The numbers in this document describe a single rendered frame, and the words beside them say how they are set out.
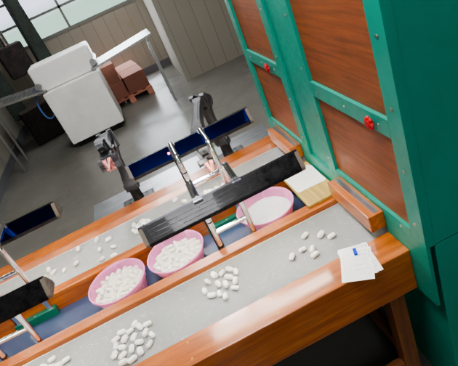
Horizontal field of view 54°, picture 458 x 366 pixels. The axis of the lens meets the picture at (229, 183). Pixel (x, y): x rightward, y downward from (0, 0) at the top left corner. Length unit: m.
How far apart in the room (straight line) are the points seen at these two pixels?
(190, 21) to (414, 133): 5.74
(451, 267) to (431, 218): 0.23
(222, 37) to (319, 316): 5.73
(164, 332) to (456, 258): 1.02
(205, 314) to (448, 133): 1.00
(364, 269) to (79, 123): 5.10
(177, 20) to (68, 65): 1.67
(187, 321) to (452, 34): 1.23
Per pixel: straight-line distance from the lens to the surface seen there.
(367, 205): 1.66
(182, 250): 2.03
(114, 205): 2.83
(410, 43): 1.17
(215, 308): 1.68
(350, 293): 1.58
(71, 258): 2.43
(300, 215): 1.86
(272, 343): 1.58
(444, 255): 1.56
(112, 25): 8.13
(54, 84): 6.20
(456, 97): 1.31
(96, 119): 6.20
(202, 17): 6.83
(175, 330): 1.70
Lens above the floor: 1.88
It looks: 30 degrees down
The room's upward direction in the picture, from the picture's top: 24 degrees counter-clockwise
